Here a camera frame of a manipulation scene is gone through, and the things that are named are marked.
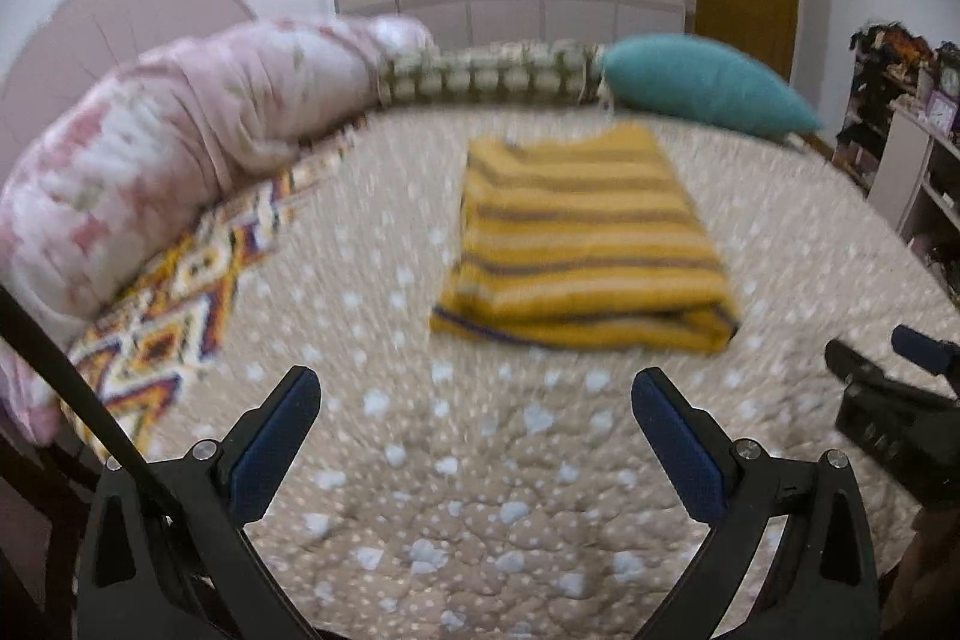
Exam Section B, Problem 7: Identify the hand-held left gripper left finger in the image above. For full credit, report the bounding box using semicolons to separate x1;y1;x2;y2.
75;365;323;640

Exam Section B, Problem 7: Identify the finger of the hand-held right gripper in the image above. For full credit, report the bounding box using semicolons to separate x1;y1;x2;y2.
823;338;901;405
891;323;960;380

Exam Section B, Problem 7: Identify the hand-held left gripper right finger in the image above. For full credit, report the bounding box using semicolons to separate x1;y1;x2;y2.
630;366;882;640

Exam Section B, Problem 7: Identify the yellow striped knit sweater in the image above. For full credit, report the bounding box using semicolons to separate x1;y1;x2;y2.
429;122;743;356

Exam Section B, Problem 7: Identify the person's right forearm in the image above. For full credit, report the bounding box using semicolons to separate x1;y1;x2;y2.
889;505;960;640

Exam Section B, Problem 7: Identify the geometric patterned blanket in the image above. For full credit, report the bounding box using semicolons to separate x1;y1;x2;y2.
60;115;368;461

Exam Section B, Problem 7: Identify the cluttered shelf unit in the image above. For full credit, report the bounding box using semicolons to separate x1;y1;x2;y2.
831;19;960;304

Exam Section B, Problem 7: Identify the beige dotted bedspread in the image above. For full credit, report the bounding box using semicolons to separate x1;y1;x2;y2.
71;100;960;640

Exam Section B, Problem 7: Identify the purple table clock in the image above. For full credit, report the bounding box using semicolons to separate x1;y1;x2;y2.
926;89;960;135

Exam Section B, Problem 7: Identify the pink floral comforter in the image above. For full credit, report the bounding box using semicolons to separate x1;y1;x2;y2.
0;14;436;446

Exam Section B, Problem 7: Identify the teal pillow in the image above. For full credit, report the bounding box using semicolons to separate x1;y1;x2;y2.
602;34;826;142

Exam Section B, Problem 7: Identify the green spotted bolster pillow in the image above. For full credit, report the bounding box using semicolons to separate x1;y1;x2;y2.
377;40;608;109

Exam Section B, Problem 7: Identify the pink padded headboard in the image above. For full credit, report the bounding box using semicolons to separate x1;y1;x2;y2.
0;0;260;184

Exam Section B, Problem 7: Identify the black cable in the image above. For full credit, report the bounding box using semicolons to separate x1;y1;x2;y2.
0;287;316;640

